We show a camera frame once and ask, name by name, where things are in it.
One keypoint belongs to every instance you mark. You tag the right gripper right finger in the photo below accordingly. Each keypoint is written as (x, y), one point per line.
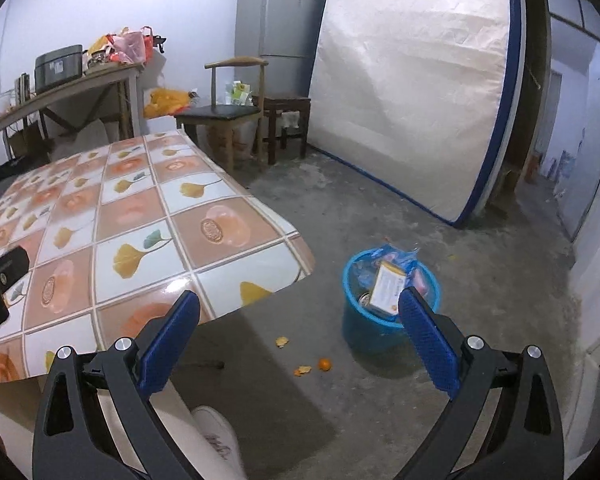
(502, 420)

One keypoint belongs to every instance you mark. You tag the grey box appliance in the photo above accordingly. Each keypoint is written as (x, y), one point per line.
(58, 67)

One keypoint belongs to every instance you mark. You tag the white mattress blue trim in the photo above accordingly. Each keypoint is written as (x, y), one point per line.
(420, 95)

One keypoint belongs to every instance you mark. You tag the white shoe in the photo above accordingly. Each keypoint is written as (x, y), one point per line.
(220, 435)

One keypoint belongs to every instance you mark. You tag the small orange peel piece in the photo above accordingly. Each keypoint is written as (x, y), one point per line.
(302, 370)

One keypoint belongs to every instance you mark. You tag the orange plastic bag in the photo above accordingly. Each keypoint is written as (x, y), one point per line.
(159, 102)

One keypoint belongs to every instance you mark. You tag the small orange fruit piece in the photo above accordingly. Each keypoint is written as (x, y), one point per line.
(325, 365)

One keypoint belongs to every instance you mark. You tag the blue plastic wrapper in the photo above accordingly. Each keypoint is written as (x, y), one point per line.
(365, 267)

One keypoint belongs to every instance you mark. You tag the yellow white cardboard box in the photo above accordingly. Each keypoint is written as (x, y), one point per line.
(388, 285)

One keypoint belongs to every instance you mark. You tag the pink plastic bags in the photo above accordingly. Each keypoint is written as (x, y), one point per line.
(126, 47)

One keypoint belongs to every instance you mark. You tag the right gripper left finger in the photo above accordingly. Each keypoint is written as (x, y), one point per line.
(95, 420)

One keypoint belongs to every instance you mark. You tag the dark wooden stool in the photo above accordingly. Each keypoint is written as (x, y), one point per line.
(287, 118)

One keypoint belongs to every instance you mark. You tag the blue plastic bucket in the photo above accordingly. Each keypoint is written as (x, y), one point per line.
(363, 330)

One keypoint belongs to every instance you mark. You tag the grey refrigerator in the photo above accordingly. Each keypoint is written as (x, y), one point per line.
(284, 33)

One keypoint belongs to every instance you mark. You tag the grey metal shelf table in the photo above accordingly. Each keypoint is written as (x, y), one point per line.
(119, 78)

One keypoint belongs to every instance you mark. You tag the patterned tablecloth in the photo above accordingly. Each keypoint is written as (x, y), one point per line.
(115, 234)

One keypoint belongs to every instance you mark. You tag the wooden chair black seat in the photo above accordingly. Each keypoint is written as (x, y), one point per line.
(224, 118)

